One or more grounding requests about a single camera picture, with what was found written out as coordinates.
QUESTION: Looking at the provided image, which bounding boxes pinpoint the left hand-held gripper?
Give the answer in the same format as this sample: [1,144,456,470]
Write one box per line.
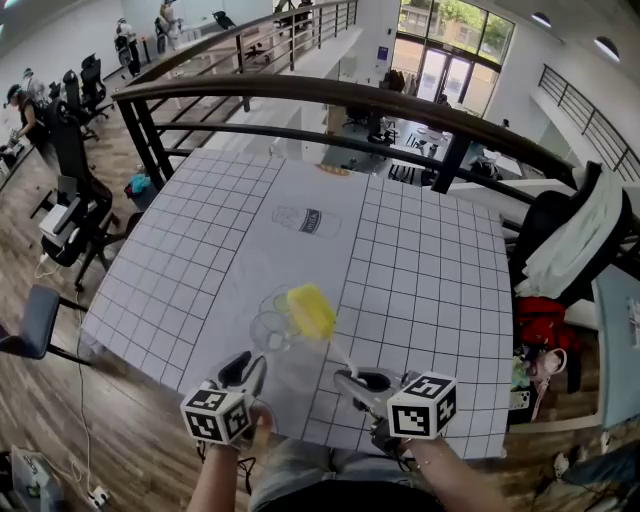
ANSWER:
[179,350,266,446]

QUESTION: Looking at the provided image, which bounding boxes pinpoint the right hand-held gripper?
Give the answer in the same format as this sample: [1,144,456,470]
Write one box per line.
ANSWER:
[333,367,459,454]

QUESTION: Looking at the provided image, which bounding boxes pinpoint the clear drinking glass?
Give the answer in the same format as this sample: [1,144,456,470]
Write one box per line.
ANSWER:
[248,309,302,354]

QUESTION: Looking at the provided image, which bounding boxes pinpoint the yellow sponge brush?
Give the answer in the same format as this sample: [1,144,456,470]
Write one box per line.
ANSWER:
[285,283,359,379]

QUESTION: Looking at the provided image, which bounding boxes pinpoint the person's right forearm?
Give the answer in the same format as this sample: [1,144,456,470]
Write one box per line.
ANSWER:
[404,437,506,512]

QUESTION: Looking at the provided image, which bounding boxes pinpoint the person's left forearm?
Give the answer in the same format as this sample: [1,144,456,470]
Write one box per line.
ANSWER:
[187,442,251,512]

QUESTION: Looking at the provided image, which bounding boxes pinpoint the person's left hand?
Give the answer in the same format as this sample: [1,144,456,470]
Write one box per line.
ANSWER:
[248,403,275,449]

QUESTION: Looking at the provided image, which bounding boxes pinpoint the white checked tablecloth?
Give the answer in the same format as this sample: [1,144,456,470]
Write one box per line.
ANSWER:
[79,147,515,460]

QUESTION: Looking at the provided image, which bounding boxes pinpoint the person's blue jeans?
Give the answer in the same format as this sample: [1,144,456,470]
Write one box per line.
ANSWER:
[249,439,426,512]

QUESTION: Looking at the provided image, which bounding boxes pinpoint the person's black top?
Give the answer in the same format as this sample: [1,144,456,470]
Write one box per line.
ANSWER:
[257,482,446,512]

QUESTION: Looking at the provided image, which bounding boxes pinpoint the green and yellow bottle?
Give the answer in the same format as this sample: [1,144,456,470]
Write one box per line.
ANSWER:
[512,354,532,390]

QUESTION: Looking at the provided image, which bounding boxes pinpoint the pink and white bag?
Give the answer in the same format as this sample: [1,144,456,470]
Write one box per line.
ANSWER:
[529,347,570,422]

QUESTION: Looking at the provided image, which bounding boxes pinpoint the red bag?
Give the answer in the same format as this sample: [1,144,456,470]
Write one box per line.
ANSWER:
[514,295,581,354]

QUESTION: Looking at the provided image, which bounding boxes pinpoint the dark blue chair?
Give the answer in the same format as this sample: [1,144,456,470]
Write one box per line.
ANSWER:
[0,284,94,367]

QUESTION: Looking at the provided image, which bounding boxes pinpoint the teal bag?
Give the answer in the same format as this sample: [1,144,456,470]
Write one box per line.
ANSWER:
[123,172,154,207]

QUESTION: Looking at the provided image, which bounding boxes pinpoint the clear plastic storage bin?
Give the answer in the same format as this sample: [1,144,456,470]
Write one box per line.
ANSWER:
[9,444,66,512]

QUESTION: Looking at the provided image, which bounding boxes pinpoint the black office chair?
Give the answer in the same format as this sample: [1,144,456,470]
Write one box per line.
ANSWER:
[39,99,146,294]
[507,160,634,396]
[79,53,115,121]

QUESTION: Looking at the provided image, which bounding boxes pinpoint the light blue table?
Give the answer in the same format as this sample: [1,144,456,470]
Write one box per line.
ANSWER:
[509,264,640,434]

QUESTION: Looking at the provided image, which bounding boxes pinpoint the pale green towel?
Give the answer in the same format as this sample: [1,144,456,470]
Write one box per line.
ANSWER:
[514,167,626,301]

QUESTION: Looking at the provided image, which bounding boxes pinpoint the white box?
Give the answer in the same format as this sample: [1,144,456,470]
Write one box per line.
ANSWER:
[38,197,82,241]

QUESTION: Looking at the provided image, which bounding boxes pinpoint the dark handrail metal railing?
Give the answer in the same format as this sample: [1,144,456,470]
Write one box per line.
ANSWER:
[112,74,640,246]

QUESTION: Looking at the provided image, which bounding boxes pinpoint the white work desk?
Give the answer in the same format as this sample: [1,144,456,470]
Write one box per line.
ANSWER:
[0,134,36,194]

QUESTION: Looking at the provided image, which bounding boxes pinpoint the glass entrance doors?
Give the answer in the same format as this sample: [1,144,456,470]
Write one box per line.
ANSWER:
[392,39,501,119]

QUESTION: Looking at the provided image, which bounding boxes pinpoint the black metal railing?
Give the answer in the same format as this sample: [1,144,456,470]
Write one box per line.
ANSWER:
[537,63,640,184]
[134,0,360,89]

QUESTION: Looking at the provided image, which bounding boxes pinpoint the large glass window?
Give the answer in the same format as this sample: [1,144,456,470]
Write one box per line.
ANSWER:
[397,0,516,66]

